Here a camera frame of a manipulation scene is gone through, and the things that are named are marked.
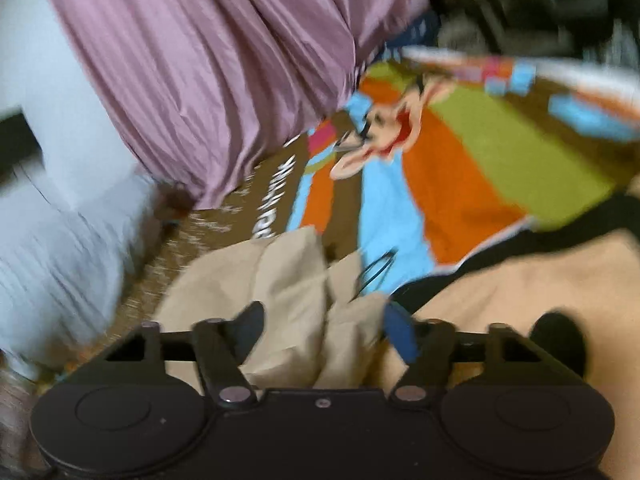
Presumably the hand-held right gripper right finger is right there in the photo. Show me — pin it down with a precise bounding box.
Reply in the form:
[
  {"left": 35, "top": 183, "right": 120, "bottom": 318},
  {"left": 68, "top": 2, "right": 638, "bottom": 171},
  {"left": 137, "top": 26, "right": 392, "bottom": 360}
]
[{"left": 382, "top": 302, "right": 557, "bottom": 407}]

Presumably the dark furniture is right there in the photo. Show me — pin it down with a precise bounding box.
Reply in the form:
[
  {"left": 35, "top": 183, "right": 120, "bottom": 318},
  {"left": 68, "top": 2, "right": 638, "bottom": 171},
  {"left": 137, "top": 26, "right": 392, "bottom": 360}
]
[{"left": 425, "top": 0, "right": 640, "bottom": 68}]

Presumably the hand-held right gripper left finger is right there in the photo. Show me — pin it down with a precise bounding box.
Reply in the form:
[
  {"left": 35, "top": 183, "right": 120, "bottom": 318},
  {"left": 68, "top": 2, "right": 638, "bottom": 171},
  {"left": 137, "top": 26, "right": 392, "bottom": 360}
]
[{"left": 102, "top": 301, "right": 267, "bottom": 407}]

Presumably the black cable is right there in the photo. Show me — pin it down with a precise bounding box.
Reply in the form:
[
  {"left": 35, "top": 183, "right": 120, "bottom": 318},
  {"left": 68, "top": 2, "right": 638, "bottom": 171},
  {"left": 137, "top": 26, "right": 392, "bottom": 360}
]
[{"left": 352, "top": 249, "right": 399, "bottom": 298}]

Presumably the peach cloth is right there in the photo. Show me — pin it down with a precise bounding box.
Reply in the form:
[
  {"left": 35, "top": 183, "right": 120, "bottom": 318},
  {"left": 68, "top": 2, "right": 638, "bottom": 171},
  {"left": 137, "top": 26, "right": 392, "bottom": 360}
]
[{"left": 385, "top": 227, "right": 640, "bottom": 480}]

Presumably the mauve quilt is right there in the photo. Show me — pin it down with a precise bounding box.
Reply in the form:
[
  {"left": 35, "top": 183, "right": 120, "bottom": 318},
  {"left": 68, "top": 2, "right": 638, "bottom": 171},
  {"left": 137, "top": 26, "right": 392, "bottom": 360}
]
[{"left": 37, "top": 0, "right": 437, "bottom": 211}]

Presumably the brown patterned bedsheet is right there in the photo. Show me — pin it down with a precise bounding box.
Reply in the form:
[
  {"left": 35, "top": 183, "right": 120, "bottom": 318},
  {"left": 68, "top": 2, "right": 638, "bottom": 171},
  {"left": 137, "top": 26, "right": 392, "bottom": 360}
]
[{"left": 112, "top": 130, "right": 323, "bottom": 346}]

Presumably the colourful cartoon blanket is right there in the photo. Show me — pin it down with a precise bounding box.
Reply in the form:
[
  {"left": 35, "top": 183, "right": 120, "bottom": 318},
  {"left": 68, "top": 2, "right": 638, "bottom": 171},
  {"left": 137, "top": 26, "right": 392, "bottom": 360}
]
[{"left": 287, "top": 44, "right": 640, "bottom": 306}]

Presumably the beige hoodie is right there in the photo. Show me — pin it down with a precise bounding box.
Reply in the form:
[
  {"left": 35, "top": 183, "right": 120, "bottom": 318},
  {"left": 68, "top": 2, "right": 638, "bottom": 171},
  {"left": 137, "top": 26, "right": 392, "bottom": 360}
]
[{"left": 152, "top": 225, "right": 397, "bottom": 392}]

